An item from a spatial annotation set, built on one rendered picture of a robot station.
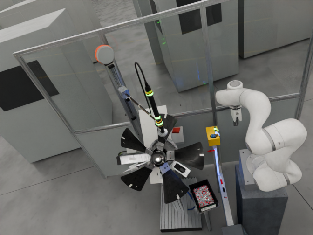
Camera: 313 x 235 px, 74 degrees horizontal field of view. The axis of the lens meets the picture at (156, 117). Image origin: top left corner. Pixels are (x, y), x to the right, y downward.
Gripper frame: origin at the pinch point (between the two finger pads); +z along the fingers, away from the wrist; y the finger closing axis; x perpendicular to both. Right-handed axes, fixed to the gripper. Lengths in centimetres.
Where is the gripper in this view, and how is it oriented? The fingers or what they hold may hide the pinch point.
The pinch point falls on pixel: (235, 122)
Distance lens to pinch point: 150.0
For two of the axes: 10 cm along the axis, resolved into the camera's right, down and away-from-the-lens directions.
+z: 2.6, 7.4, 6.3
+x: -9.7, 1.7, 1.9
